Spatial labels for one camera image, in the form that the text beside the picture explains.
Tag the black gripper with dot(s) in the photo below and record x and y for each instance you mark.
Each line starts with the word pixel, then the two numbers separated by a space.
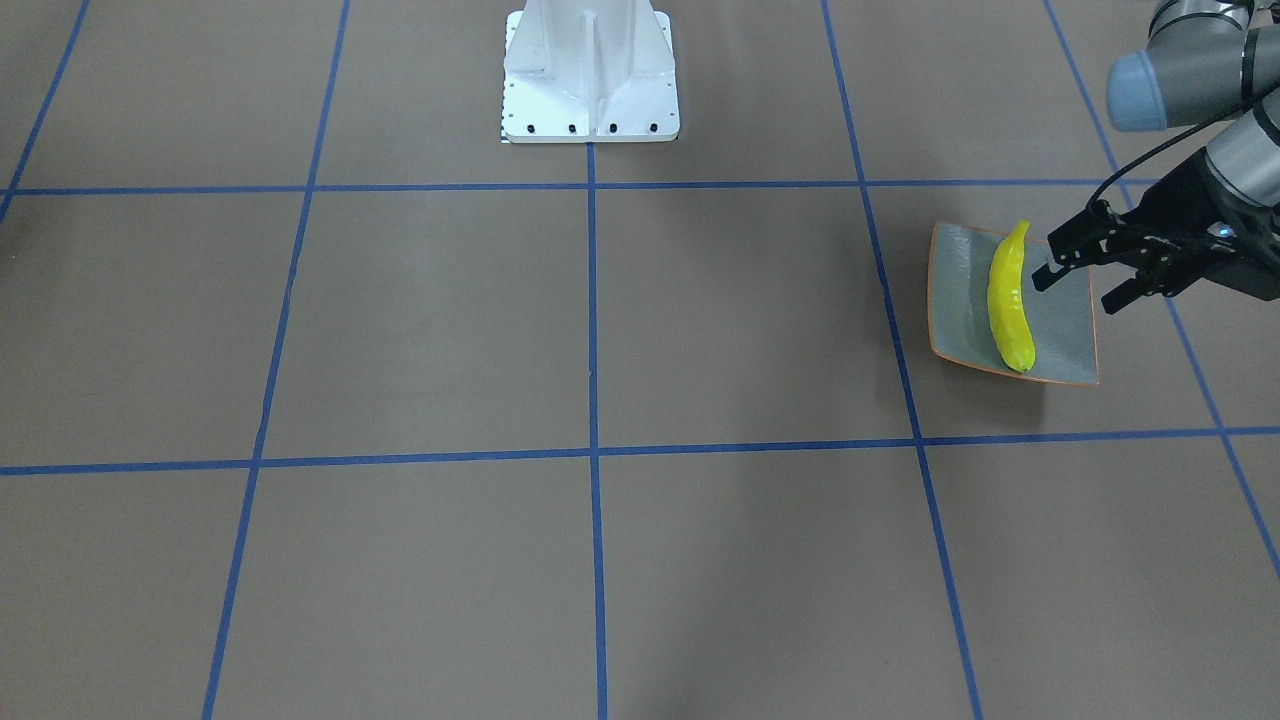
pixel 1180 203

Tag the yellow banana curved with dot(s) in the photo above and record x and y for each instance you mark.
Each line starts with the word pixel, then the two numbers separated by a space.
pixel 1007 317

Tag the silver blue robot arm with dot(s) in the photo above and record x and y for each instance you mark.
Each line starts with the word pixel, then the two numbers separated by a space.
pixel 1205 63

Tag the grey square plate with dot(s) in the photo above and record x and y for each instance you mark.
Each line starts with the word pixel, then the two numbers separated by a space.
pixel 1061 319

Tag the white pedestal column base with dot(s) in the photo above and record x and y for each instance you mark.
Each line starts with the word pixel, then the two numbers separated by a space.
pixel 589 72

